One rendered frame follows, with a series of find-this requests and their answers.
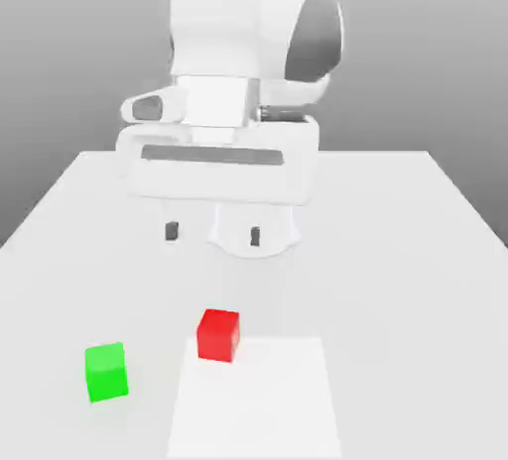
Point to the small red cube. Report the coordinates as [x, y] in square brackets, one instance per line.
[218, 335]

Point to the small green cube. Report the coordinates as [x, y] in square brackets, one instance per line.
[106, 372]

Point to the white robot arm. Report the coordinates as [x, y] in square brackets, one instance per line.
[214, 23]

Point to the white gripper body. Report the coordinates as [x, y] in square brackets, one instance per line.
[222, 182]

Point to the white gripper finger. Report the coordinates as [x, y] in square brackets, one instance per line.
[171, 231]
[255, 236]

